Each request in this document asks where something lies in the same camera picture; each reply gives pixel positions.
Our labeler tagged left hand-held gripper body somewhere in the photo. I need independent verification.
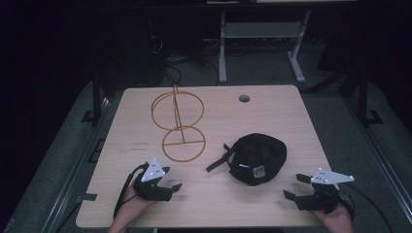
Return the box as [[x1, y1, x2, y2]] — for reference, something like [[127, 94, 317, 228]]
[[132, 157, 174, 203]]

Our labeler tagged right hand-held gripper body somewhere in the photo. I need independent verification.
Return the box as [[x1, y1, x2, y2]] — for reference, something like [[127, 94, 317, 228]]
[[294, 167, 355, 215]]

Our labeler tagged black cap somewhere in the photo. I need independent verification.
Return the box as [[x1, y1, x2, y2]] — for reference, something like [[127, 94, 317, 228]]
[[205, 132, 289, 187]]

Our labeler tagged gold wire hat stand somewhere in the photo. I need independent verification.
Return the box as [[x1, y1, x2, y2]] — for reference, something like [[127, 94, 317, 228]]
[[151, 84, 207, 163]]

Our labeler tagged person's left hand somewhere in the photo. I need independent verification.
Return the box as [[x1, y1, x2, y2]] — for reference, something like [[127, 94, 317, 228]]
[[120, 184, 156, 227]]

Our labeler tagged person's right hand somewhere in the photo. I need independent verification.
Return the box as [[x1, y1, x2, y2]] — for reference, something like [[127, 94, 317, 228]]
[[312, 204, 355, 233]]

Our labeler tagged dark tape strip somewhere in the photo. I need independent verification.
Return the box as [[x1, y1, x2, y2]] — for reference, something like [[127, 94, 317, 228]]
[[77, 192, 98, 204]]

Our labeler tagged black metal stand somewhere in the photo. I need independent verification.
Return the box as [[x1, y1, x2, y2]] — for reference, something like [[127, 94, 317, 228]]
[[80, 72, 113, 124], [354, 66, 385, 126]]

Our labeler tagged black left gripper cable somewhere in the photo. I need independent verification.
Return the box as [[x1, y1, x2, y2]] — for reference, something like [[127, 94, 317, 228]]
[[112, 162, 150, 221]]

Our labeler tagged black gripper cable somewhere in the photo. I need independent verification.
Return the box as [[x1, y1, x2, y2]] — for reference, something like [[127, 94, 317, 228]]
[[338, 183, 395, 233], [112, 162, 150, 221]]

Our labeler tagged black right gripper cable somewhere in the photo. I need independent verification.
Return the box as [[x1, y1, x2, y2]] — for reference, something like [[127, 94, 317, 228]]
[[338, 183, 395, 233]]

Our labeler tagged aluminium rail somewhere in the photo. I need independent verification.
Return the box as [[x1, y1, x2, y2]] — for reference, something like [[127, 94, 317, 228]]
[[341, 95, 412, 226], [40, 93, 125, 233]]

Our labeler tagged bundle of floor cables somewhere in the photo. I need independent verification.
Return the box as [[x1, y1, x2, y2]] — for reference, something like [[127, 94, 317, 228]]
[[147, 33, 222, 86]]

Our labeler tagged grey metal desk frame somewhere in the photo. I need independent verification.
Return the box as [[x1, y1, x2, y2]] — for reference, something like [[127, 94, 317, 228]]
[[218, 9, 313, 84]]

